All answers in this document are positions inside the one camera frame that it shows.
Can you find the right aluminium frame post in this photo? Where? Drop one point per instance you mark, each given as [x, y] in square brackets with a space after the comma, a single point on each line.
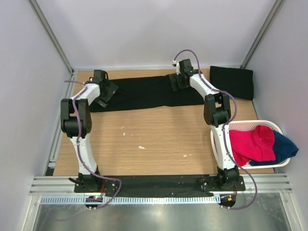
[269, 19]

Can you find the folded black t shirt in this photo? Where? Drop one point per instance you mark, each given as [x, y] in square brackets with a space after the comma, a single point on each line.
[238, 82]

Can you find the red t shirt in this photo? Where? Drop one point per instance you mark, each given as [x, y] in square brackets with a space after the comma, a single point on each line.
[256, 144]

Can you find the white slotted cable duct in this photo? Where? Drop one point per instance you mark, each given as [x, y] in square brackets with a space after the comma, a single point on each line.
[96, 200]

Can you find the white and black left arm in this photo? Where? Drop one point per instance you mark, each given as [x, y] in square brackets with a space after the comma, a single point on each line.
[76, 123]

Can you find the white laundry basket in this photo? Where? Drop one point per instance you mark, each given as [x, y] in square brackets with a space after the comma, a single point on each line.
[247, 125]

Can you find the black t shirt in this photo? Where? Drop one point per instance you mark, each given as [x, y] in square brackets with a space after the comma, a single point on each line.
[147, 92]
[238, 82]

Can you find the navy blue t shirt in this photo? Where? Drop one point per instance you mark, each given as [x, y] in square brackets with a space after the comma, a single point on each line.
[283, 149]

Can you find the aluminium frame post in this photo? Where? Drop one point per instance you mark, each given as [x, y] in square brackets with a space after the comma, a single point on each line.
[47, 28]
[269, 19]

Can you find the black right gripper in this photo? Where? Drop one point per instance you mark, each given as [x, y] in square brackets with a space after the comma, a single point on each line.
[173, 78]

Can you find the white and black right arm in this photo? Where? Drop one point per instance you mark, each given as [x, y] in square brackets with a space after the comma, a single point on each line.
[217, 114]

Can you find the left aluminium frame post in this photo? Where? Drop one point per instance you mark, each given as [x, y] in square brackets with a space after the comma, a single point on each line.
[47, 28]

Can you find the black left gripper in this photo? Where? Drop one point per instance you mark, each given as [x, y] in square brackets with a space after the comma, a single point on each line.
[112, 89]

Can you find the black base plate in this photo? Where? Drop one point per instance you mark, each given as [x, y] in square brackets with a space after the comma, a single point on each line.
[152, 183]

